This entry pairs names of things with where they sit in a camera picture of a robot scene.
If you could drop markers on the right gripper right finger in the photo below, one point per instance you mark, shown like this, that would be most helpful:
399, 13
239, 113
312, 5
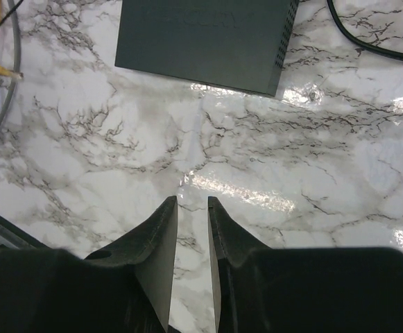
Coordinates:
257, 288

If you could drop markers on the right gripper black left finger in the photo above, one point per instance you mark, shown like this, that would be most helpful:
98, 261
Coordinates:
124, 286

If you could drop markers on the black network switch box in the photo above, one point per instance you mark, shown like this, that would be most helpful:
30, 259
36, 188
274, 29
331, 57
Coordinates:
239, 45

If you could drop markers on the aluminium rail frame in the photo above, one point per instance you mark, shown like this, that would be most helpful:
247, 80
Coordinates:
13, 237

